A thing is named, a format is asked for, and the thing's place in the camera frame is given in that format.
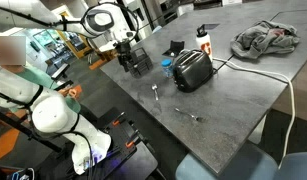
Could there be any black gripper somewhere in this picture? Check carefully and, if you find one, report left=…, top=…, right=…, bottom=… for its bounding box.
left=114, top=40, right=134, bottom=73

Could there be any black toaster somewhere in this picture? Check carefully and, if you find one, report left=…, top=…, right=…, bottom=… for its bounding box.
left=172, top=48, right=215, bottom=94

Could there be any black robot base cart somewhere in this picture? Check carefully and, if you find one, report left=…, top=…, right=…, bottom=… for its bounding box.
left=36, top=106, right=159, bottom=180

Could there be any person's hand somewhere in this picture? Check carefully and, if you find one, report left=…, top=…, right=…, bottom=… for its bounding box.
left=62, top=84, right=83, bottom=100

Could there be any wooden stool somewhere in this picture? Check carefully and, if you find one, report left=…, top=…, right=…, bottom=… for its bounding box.
left=87, top=49, right=117, bottom=71

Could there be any metal spoon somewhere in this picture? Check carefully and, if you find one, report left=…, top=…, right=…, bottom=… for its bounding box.
left=150, top=83, right=160, bottom=102

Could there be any jar with blue lid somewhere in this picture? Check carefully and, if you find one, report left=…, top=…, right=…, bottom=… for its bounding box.
left=160, top=58, right=175, bottom=79

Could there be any small black stand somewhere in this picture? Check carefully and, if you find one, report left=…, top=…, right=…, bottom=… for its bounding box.
left=162, top=39, right=186, bottom=58

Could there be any metal fork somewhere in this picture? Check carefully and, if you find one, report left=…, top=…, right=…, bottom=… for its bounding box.
left=173, top=107, right=204, bottom=123

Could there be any white bottle with black cap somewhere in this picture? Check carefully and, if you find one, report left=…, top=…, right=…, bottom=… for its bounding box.
left=195, top=23, right=214, bottom=63

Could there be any person in teal shirt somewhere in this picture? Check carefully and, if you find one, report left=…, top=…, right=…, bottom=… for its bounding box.
left=0, top=34, right=82, bottom=114

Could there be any black metal bar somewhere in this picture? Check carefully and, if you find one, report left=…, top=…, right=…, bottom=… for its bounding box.
left=0, top=106, right=64, bottom=154

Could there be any grey crumpled cloth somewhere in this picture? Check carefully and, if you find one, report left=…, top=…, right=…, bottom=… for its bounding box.
left=230, top=19, right=301, bottom=60

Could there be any light blue chair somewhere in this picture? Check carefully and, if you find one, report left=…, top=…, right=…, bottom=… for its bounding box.
left=174, top=141, right=279, bottom=180
left=272, top=151, right=307, bottom=180

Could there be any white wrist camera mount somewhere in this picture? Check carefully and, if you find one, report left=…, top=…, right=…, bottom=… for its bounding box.
left=98, top=39, right=119, bottom=53

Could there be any thick white cable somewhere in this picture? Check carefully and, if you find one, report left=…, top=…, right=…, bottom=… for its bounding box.
left=211, top=56, right=297, bottom=169

